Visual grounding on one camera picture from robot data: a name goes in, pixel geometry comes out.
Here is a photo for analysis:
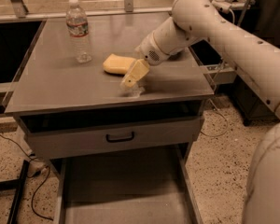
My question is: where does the dark cabinet at right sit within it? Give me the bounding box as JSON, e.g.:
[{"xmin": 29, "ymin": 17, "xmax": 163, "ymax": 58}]
[{"xmin": 231, "ymin": 77, "xmax": 276, "ymax": 126}]

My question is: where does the grey top drawer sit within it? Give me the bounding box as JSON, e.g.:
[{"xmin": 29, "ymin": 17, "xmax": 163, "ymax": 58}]
[{"xmin": 22, "ymin": 100, "xmax": 203, "ymax": 160}]

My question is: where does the yellow sponge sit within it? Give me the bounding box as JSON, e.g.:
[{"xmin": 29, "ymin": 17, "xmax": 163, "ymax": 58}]
[{"xmin": 103, "ymin": 54, "xmax": 135, "ymax": 75}]

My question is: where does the black metal floor frame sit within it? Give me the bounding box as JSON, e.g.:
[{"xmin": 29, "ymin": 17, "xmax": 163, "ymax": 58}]
[{"xmin": 0, "ymin": 161, "xmax": 30, "ymax": 224}]

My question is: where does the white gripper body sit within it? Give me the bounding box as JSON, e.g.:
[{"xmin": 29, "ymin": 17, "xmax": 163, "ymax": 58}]
[{"xmin": 137, "ymin": 33, "xmax": 169, "ymax": 65}]

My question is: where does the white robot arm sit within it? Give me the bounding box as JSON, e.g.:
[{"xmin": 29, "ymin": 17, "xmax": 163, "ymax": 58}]
[{"xmin": 121, "ymin": 0, "xmax": 280, "ymax": 224}]

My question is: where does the metal rail frame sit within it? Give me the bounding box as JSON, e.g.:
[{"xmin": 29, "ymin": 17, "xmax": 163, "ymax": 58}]
[{"xmin": 0, "ymin": 0, "xmax": 256, "ymax": 25}]

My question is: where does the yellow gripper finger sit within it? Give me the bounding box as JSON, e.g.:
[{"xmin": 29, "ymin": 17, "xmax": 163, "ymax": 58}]
[{"xmin": 120, "ymin": 59, "xmax": 149, "ymax": 89}]

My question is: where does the black floor cable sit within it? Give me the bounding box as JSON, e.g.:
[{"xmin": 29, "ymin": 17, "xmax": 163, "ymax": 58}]
[{"xmin": 0, "ymin": 128, "xmax": 55, "ymax": 221}]

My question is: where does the black drawer handle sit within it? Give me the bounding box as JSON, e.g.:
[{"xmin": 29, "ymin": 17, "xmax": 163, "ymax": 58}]
[{"xmin": 105, "ymin": 132, "xmax": 135, "ymax": 143}]

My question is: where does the white cable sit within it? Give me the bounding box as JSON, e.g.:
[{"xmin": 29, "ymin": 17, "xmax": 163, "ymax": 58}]
[{"xmin": 200, "ymin": 8, "xmax": 236, "ymax": 138}]

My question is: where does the grey drawer cabinet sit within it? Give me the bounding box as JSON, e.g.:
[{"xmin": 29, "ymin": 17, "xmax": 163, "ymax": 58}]
[{"xmin": 2, "ymin": 12, "xmax": 216, "ymax": 224}]

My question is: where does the open grey middle drawer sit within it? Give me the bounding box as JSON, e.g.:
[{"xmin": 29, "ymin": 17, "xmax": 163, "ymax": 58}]
[{"xmin": 53, "ymin": 146, "xmax": 203, "ymax": 224}]

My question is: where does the clear plastic water bottle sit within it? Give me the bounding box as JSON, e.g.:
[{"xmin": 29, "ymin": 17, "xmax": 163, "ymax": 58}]
[{"xmin": 66, "ymin": 0, "xmax": 91, "ymax": 63}]

